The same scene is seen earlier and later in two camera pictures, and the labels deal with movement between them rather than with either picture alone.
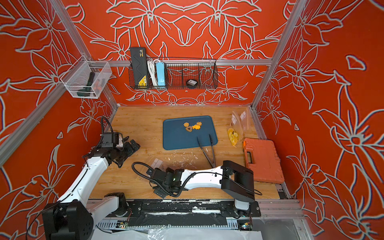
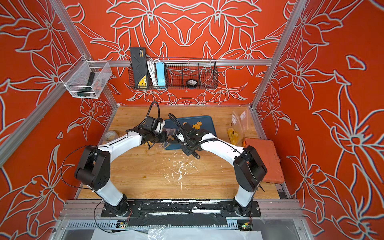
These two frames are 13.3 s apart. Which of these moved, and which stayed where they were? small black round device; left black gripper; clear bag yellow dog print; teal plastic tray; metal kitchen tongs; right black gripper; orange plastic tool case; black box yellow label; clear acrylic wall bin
Moved: left black gripper; right black gripper; metal kitchen tongs
Stayed: black box yellow label; clear bag yellow dog print; orange plastic tool case; small black round device; clear acrylic wall bin; teal plastic tray
